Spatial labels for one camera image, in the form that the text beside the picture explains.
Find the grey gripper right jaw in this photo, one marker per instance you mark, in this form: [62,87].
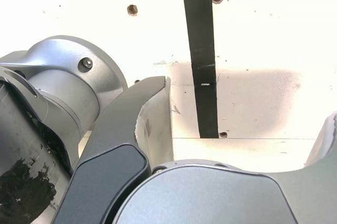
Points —
[210,197]

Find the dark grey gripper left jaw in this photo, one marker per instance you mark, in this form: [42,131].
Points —
[116,134]

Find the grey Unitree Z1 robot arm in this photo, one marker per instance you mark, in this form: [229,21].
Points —
[60,89]

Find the black tape strip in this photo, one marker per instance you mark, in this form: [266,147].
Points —
[202,50]

